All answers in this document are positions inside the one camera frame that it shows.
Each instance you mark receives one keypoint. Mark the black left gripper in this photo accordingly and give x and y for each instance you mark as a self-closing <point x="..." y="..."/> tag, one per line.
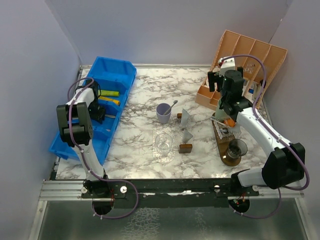
<point x="99" y="116"/>

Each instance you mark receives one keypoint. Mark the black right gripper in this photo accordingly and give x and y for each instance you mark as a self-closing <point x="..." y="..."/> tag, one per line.
<point x="214" y="77"/>

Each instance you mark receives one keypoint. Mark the brown lid clear box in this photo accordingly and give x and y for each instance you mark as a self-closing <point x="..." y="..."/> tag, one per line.
<point x="185" y="148"/>
<point x="179" y="117"/>

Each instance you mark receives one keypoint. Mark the clear square toothbrush holder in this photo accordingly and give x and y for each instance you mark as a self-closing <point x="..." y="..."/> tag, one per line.
<point x="222" y="134"/>

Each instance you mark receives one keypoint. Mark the white toothpaste tube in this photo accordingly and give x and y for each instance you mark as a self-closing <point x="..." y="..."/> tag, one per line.
<point x="235" y="130"/>

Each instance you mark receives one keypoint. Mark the lilac plastic cup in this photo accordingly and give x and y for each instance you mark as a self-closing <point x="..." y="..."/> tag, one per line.
<point x="161" y="114"/>

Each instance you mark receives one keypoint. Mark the clear plastic cup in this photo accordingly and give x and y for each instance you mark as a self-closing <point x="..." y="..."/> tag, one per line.
<point x="163" y="145"/>

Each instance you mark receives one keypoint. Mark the dark blue plastic cup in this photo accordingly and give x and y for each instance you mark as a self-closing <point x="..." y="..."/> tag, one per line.
<point x="236" y="149"/>

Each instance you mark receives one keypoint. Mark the green plastic cup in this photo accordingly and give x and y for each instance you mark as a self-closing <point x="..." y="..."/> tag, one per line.
<point x="220" y="114"/>

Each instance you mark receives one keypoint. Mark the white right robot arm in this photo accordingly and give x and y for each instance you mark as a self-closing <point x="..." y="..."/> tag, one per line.
<point x="285" y="162"/>

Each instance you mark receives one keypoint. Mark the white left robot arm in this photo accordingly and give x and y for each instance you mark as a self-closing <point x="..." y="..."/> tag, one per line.
<point x="76" y="129"/>

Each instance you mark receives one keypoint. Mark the brown oval wooden tray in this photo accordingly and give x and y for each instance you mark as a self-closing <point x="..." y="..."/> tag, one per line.
<point x="223" y="147"/>

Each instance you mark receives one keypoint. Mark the blue plastic bin organizer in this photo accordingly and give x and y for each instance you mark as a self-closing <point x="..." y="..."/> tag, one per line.
<point x="111" y="75"/>

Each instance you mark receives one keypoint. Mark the peach compartment organizer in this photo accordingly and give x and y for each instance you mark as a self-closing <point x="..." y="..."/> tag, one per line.
<point x="231" y="44"/>

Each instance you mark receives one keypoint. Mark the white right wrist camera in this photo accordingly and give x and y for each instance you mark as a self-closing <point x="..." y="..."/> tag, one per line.
<point x="225" y="64"/>

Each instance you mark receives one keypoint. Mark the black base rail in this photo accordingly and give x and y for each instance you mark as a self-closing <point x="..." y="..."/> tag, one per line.
<point x="165" y="193"/>

